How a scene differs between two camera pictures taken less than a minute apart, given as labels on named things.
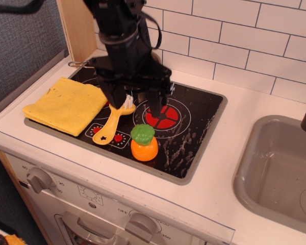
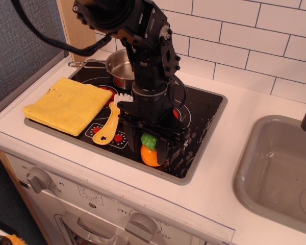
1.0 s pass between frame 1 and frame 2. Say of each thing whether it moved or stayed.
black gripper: moved
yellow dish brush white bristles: stayed
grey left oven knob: stayed
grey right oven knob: stayed
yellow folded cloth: stayed
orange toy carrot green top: moved
